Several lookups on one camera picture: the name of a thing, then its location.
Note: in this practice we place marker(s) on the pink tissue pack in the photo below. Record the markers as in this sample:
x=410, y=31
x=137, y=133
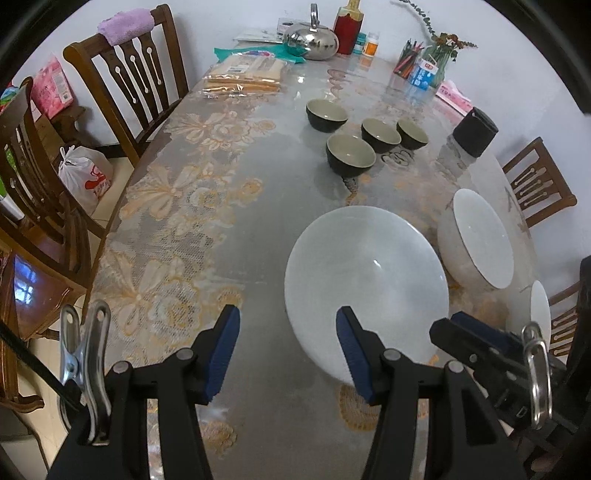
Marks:
x=455, y=98

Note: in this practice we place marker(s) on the blue white carton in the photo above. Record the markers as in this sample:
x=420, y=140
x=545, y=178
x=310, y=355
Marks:
x=422, y=74

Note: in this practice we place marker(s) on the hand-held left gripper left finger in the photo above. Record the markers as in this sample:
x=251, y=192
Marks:
x=224, y=350

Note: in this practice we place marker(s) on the holder of coloured pencils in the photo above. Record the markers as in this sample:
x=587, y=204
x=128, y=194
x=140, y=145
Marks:
x=406, y=62

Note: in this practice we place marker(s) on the white plastic bag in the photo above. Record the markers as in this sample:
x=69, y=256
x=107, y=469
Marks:
x=85, y=180

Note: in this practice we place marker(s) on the small dark tea cup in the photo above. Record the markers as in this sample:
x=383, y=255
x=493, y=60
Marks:
x=412, y=134
x=351, y=154
x=381, y=134
x=327, y=113

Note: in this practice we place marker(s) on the small teal jar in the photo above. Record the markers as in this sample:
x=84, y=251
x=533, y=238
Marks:
x=359, y=44

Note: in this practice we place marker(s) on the red bottle gold cap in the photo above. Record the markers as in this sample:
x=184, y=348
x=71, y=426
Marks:
x=346, y=32

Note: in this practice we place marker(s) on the dried flower bouquet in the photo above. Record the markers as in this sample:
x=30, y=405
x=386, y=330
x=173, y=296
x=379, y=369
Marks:
x=450, y=41

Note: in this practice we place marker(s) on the purple towel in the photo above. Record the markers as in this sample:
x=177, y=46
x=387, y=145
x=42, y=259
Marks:
x=124, y=25

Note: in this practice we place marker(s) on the black lidded mug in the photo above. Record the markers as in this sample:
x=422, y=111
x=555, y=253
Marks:
x=475, y=131

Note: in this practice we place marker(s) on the white bowl red blossoms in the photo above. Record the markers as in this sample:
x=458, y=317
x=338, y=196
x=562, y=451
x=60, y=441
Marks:
x=369, y=258
x=539, y=304
x=480, y=240

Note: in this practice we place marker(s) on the white paper sheets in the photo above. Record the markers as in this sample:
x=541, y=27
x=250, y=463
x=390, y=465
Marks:
x=256, y=34

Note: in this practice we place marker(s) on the pink floral tissue package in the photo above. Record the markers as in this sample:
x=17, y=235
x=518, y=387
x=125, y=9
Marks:
x=53, y=87

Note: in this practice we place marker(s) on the white orange pill bottle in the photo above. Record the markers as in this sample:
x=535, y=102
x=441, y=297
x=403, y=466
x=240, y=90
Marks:
x=371, y=46

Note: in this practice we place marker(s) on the green glass vase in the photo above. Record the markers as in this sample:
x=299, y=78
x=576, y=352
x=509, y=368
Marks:
x=445, y=57

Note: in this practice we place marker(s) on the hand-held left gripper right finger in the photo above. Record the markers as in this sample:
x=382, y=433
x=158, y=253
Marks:
x=353, y=350

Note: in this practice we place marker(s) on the steel kettle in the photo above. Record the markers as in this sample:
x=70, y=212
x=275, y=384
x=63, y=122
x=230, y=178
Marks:
x=309, y=44

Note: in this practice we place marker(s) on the green plastic packet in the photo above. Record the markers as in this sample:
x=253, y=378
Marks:
x=226, y=50

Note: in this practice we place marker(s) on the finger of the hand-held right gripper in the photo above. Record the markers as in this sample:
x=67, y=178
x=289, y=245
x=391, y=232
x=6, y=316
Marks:
x=485, y=327
x=457, y=337

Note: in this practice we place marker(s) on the wooden chair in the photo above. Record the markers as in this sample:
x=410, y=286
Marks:
x=83, y=47
x=563, y=189
x=564, y=295
x=55, y=300

